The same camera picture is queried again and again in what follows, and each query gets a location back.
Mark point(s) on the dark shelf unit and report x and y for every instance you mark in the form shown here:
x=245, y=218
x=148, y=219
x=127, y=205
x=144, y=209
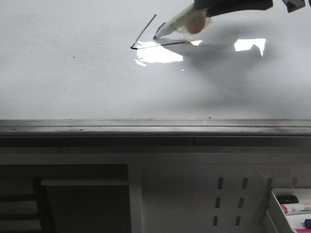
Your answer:
x=64, y=199

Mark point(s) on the black capped marker in tray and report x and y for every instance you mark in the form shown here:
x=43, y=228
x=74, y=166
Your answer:
x=287, y=199

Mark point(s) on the blue capped marker in tray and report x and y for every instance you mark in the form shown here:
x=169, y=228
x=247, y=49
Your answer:
x=307, y=223

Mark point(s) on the white whiteboard with aluminium frame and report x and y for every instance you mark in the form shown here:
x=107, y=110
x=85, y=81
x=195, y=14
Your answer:
x=89, y=71

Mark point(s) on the red white marker in tray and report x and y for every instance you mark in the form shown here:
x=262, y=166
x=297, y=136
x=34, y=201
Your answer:
x=296, y=209

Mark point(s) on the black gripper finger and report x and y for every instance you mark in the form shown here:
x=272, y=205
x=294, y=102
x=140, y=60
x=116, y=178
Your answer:
x=293, y=5
x=219, y=7

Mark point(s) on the white plastic marker tray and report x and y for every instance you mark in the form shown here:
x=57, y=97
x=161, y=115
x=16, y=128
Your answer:
x=276, y=220

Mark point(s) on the pink marker in tray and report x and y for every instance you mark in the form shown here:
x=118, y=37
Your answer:
x=302, y=230

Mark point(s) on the white pegboard panel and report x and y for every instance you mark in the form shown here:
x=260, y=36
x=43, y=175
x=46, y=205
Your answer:
x=216, y=192

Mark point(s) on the white black-tipped whiteboard marker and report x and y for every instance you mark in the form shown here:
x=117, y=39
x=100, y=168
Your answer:
x=188, y=22

